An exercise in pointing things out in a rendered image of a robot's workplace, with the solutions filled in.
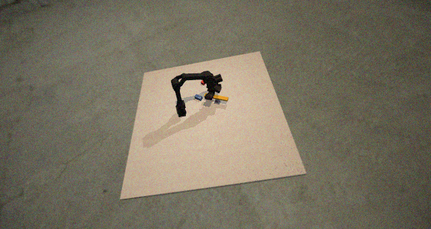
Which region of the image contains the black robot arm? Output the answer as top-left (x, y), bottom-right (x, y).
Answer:
top-left (171, 71), bottom-right (223, 117)

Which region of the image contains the orange bar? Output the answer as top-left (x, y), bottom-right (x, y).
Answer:
top-left (213, 95), bottom-right (228, 101)

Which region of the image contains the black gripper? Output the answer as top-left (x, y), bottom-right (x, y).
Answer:
top-left (205, 82), bottom-right (218, 100)

